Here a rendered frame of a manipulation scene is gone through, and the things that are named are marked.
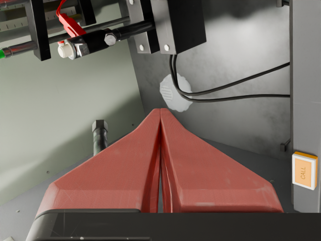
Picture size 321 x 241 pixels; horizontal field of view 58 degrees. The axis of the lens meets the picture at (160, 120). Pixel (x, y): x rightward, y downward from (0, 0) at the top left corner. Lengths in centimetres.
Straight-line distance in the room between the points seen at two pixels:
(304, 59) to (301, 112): 7
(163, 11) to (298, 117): 25
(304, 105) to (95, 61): 52
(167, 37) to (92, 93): 34
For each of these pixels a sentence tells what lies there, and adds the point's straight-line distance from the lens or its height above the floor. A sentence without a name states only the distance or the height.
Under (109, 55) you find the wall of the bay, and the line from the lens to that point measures 79.
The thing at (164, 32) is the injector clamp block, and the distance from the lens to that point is 48.
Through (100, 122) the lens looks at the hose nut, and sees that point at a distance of 42.
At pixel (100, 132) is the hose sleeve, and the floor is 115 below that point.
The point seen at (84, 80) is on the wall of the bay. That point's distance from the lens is 75.
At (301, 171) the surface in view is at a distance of 46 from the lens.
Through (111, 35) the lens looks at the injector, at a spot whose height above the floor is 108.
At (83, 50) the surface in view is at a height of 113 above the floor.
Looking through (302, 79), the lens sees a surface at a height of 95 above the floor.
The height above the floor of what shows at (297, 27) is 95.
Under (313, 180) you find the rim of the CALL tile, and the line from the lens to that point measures 46.
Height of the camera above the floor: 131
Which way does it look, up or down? 35 degrees down
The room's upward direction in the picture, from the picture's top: 121 degrees counter-clockwise
